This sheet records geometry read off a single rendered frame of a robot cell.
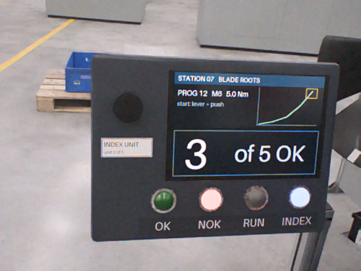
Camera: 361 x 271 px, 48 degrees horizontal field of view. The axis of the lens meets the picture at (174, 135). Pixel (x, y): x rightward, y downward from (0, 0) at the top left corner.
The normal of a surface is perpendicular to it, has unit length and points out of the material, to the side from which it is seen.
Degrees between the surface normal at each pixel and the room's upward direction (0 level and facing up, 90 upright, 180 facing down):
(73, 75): 90
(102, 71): 75
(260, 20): 90
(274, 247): 0
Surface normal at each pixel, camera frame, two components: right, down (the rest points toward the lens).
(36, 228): 0.09, -0.90
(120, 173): 0.18, 0.17
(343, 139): -0.50, -0.26
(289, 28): 0.00, 0.41
